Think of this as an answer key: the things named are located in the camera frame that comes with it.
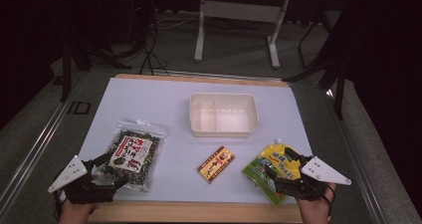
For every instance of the yellow green spouted pouch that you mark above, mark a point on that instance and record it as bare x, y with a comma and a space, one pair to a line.
257, 175

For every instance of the aluminium floor rail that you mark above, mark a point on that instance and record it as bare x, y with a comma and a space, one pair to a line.
36, 147
358, 157

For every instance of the person's left hand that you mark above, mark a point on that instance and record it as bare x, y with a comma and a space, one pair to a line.
74, 214

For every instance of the person's right hand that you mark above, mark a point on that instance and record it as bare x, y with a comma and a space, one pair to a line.
315, 212

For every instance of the black stand legs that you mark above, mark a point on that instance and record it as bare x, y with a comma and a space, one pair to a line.
66, 71
338, 84

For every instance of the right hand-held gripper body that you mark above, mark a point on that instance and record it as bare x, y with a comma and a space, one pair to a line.
320, 172

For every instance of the white metal desk frame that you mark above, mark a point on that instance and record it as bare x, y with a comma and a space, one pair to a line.
239, 11

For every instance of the small yellow and red box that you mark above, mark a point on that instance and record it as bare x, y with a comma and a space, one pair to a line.
215, 164

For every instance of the cream plastic divided container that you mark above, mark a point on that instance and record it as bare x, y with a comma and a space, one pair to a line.
232, 122

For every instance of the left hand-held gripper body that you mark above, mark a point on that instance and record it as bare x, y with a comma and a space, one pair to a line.
71, 176

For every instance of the clear bag of dried seaweed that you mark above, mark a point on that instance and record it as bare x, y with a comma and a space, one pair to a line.
132, 152

